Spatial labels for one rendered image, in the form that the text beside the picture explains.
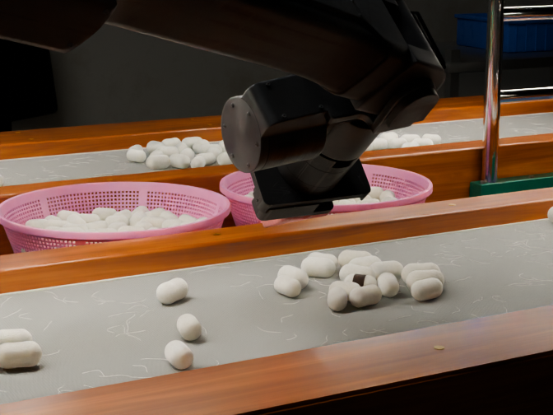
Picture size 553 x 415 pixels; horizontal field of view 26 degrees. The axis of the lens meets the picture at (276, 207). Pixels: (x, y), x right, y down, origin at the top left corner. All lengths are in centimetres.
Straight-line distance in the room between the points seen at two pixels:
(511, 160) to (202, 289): 80
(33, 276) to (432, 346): 42
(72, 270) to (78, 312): 9
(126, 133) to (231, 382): 110
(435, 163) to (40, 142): 60
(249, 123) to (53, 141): 103
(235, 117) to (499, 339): 27
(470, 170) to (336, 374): 96
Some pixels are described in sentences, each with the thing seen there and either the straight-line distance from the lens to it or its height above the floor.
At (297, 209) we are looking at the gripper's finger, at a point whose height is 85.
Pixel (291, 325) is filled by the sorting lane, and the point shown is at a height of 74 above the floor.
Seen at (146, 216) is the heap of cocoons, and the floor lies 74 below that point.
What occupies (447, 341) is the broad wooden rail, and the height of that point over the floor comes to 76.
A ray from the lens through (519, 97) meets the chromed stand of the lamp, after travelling 180.
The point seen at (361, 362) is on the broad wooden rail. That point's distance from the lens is 89.
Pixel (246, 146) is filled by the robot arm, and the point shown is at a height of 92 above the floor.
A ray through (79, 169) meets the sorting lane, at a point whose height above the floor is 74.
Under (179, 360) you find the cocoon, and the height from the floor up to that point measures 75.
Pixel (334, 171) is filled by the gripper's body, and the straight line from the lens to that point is 95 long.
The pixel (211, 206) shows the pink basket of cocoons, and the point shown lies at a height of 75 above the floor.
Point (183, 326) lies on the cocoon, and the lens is 101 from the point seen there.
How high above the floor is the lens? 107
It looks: 13 degrees down
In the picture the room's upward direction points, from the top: straight up
